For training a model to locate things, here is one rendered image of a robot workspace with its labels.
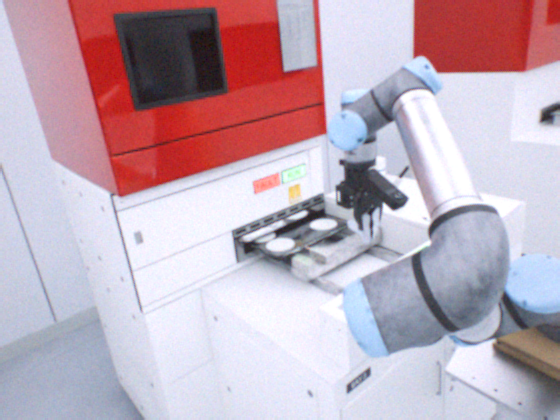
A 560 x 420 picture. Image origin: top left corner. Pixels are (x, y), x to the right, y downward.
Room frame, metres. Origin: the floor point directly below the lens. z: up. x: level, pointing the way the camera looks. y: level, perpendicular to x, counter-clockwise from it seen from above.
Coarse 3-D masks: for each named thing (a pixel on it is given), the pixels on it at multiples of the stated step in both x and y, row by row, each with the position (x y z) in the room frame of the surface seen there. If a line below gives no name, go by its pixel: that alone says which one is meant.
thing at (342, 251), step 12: (348, 240) 1.40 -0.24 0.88; (360, 240) 1.39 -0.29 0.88; (372, 240) 1.39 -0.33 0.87; (336, 252) 1.33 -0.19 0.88; (348, 252) 1.32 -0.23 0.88; (360, 252) 1.35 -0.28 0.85; (324, 264) 1.25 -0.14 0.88; (336, 264) 1.28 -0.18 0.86; (300, 276) 1.23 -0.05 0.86; (312, 276) 1.22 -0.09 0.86
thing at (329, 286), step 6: (276, 264) 1.39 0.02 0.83; (282, 264) 1.36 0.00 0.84; (288, 264) 1.34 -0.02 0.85; (288, 270) 1.34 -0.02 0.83; (318, 276) 1.23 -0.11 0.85; (312, 282) 1.24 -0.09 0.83; (318, 282) 1.21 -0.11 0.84; (324, 282) 1.19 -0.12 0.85; (330, 282) 1.19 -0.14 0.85; (324, 288) 1.19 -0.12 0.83; (330, 288) 1.17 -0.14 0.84; (336, 288) 1.15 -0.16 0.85; (342, 288) 1.15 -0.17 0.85; (336, 294) 1.15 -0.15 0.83
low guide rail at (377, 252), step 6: (336, 234) 1.53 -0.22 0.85; (342, 234) 1.52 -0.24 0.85; (336, 240) 1.52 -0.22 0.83; (372, 246) 1.39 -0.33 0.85; (366, 252) 1.40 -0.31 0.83; (372, 252) 1.38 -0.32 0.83; (378, 252) 1.36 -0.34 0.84; (384, 252) 1.34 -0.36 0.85; (390, 252) 1.34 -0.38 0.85; (384, 258) 1.34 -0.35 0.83; (390, 258) 1.32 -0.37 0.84; (396, 258) 1.30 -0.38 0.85
